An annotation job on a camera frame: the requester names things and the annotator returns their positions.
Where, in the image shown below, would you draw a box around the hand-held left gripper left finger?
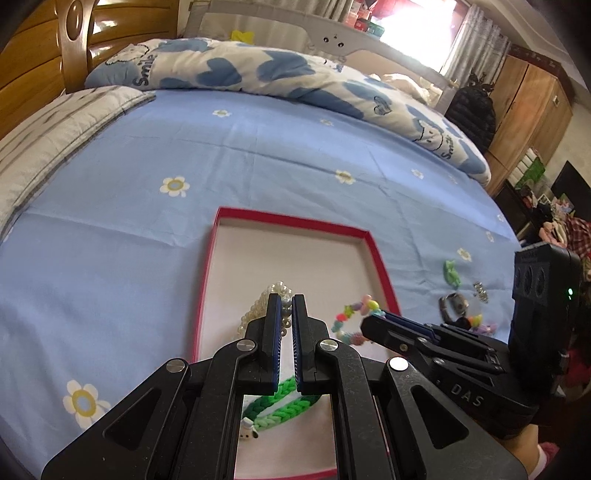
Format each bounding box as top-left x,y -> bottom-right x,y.
41,293 -> 283,480

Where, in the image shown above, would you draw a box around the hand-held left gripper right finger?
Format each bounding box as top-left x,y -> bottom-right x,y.
291,294 -> 527,480

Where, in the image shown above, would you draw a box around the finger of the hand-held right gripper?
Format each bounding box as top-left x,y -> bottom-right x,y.
360,316 -> 505,376
381,311 -> 504,366

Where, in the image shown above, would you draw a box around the white pearl bracelet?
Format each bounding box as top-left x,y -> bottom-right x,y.
236,283 -> 294,341

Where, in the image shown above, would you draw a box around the black scrunchie with ring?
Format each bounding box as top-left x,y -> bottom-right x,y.
438,292 -> 472,326

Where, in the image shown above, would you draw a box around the colourful bead bracelet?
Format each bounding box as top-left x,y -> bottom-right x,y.
330,294 -> 387,348

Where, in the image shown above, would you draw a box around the red cardboard box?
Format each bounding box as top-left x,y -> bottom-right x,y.
191,207 -> 402,480

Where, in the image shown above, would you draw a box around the person's right forearm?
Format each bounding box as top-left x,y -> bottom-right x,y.
505,422 -> 560,480

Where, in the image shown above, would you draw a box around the pile of clothing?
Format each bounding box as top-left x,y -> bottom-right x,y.
538,215 -> 591,282

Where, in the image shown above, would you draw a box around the black screen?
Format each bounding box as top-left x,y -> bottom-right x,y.
551,161 -> 591,219

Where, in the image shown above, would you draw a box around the green and white boxes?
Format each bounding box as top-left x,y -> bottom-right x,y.
514,147 -> 549,195

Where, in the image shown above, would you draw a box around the blue flower print bed sheet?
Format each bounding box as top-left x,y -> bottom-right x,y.
0,88 -> 523,480

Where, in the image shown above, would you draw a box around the black puffer jacket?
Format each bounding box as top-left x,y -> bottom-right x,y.
445,85 -> 498,154

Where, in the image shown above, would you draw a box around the wooden wardrobe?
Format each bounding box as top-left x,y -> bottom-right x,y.
482,43 -> 576,198

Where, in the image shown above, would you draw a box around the beige blanket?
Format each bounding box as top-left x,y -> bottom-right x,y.
382,73 -> 445,105

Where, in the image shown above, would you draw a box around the blue heart print duvet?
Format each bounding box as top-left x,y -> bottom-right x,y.
84,38 -> 491,186

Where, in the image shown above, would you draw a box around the grey patterned curtain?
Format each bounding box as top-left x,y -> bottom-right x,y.
441,4 -> 514,89
281,0 -> 357,27

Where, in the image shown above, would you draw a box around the grey striped pillow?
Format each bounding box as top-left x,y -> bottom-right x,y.
0,85 -> 156,234

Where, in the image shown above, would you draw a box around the stack of colourful boxes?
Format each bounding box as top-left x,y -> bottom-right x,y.
341,0 -> 386,34

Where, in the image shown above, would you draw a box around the wooden headboard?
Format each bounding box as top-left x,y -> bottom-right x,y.
0,0 -> 186,141

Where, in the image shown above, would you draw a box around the green braided bracelet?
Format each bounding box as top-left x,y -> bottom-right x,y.
240,376 -> 324,442

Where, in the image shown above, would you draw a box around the grey bed rail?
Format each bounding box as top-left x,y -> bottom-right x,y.
182,0 -> 459,117

